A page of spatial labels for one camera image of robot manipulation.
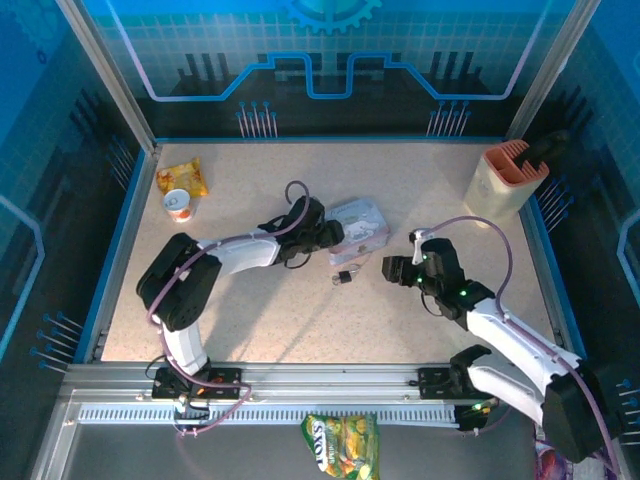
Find pale blue cartoon tin box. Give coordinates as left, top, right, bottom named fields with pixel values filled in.
left=322, top=196, right=392, bottom=269

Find key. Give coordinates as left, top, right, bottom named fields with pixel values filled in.
left=347, top=251, right=375, bottom=277

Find beige holder with orange top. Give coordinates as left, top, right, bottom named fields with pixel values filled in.
left=463, top=139, right=551, bottom=229

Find white can with orange print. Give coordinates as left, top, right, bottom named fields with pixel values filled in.
left=162, top=188, right=197, bottom=224

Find yellow corn chip snack bag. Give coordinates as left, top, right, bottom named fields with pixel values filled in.
left=155, top=157, right=210, bottom=198

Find green snack bag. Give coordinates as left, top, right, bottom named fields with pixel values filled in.
left=299, top=413, right=382, bottom=480

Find purple snack bag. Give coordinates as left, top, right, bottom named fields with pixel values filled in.
left=531, top=423, right=617, bottom=480

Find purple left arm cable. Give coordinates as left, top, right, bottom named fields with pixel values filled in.
left=145, top=180, right=312, bottom=439

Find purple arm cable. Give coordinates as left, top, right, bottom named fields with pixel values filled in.
left=145, top=180, right=312, bottom=439
left=427, top=215, right=622, bottom=477

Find thin black left gripper cable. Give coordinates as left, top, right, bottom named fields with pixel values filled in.
left=283, top=251, right=315, bottom=272

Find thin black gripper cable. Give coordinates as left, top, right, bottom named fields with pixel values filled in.
left=421, top=291, right=447, bottom=317
left=283, top=251, right=315, bottom=272

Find thin black right gripper cable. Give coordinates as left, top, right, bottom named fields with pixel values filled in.
left=421, top=291, right=447, bottom=317

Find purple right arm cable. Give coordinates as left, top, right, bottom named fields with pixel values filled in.
left=427, top=215, right=622, bottom=477

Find aluminium table side rail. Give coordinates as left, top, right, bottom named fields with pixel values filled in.
left=84, top=147, right=162, bottom=364
left=519, top=207, right=576, bottom=364

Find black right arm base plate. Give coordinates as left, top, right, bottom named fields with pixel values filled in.
left=416, top=365, right=510, bottom=402

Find aluminium mounting rail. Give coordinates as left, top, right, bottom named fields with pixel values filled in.
left=62, top=361, right=599, bottom=399

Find black utensil handle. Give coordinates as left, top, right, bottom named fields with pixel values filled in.
left=514, top=129, right=572, bottom=169

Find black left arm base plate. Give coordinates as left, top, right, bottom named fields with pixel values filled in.
left=151, top=366, right=244, bottom=402

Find white slotted cable duct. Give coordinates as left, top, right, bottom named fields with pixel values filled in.
left=78, top=403, right=462, bottom=427

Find aluminium frame post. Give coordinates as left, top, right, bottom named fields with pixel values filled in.
left=503, top=0, right=602, bottom=142
left=54, top=0, right=162, bottom=154

